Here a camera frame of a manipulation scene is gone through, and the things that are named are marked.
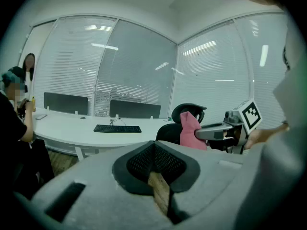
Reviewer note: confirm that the black keyboard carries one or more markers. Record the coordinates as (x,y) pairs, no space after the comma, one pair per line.
(117,129)

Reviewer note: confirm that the black office chair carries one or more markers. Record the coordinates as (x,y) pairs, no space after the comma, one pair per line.
(170,132)

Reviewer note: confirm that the yellow drink bottle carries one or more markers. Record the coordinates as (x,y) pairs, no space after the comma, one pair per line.
(33,104)

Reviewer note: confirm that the pink cloth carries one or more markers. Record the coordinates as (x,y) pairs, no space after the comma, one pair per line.
(188,128)

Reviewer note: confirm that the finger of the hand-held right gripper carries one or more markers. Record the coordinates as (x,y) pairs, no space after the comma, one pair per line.
(211,132)

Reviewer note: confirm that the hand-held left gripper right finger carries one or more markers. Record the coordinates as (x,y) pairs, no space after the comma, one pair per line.
(211,176)

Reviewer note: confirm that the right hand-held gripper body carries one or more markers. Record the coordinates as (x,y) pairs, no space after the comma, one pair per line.
(249,115)

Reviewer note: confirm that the person's light grey shirt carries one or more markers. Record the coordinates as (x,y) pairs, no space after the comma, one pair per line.
(292,128)

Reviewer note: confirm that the long dark desk divider panel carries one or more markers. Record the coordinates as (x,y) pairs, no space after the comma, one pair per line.
(134,109)

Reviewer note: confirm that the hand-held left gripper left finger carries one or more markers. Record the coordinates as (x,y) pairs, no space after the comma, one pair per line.
(100,200)

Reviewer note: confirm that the short dark desk divider panel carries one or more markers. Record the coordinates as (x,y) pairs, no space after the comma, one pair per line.
(66,103)

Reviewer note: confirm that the person's right forearm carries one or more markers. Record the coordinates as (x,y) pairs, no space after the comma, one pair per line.
(263,134)

